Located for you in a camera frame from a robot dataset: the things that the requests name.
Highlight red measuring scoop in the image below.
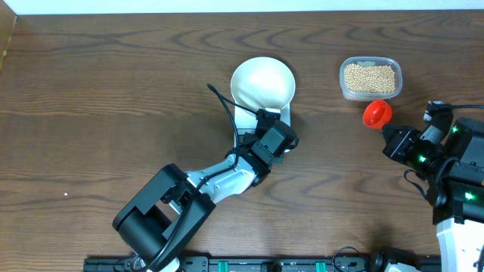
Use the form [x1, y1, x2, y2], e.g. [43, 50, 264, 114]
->
[362, 100, 392, 130]

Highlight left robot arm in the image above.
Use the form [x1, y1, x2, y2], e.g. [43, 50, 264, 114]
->
[113, 120, 299, 271]

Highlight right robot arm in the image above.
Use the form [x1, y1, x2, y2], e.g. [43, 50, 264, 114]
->
[382, 117, 483, 271]

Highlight white digital kitchen scale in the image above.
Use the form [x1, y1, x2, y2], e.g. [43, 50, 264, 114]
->
[234, 104, 290, 145]

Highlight cream bowl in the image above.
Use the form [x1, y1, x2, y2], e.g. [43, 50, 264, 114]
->
[230, 57, 296, 110]

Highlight clear plastic container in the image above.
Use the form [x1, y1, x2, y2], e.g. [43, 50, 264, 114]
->
[339, 57, 403, 101]

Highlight soybeans in container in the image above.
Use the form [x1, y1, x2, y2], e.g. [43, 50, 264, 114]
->
[343, 63, 396, 93]

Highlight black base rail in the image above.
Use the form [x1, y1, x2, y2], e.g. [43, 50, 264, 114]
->
[82, 247, 443, 272]

